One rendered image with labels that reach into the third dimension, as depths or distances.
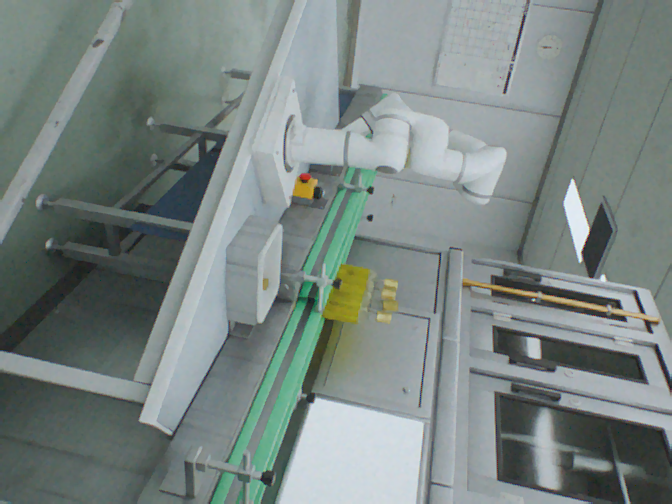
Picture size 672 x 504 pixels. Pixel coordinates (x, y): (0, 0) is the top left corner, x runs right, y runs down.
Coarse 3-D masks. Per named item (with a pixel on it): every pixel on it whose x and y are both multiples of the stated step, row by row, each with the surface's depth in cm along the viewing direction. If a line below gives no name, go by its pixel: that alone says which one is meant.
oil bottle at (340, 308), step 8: (336, 296) 177; (328, 304) 174; (336, 304) 174; (344, 304) 174; (352, 304) 175; (360, 304) 175; (328, 312) 175; (336, 312) 175; (344, 312) 174; (352, 312) 173; (360, 312) 173; (368, 312) 175; (344, 320) 175; (352, 320) 175; (360, 320) 174
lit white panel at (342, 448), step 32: (320, 416) 157; (352, 416) 158; (384, 416) 159; (320, 448) 148; (352, 448) 149; (384, 448) 150; (416, 448) 151; (288, 480) 140; (320, 480) 141; (352, 480) 141; (384, 480) 142; (416, 480) 143
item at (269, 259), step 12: (276, 228) 147; (276, 240) 153; (264, 252) 138; (276, 252) 155; (264, 264) 158; (276, 264) 157; (264, 276) 160; (276, 276) 160; (276, 288) 161; (264, 300) 156; (264, 312) 152
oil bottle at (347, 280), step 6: (336, 276) 186; (342, 276) 186; (348, 276) 186; (354, 276) 187; (342, 282) 183; (348, 282) 183; (354, 282) 184; (360, 282) 184; (366, 282) 184; (372, 282) 185; (360, 288) 182; (366, 288) 182; (372, 288) 183; (372, 294) 184
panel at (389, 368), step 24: (408, 312) 198; (336, 336) 184; (360, 336) 186; (384, 336) 187; (408, 336) 188; (432, 336) 188; (336, 360) 176; (360, 360) 177; (384, 360) 178; (408, 360) 179; (432, 360) 179; (336, 384) 168; (360, 384) 169; (384, 384) 169; (408, 384) 170; (432, 384) 170; (384, 408) 161; (408, 408) 162
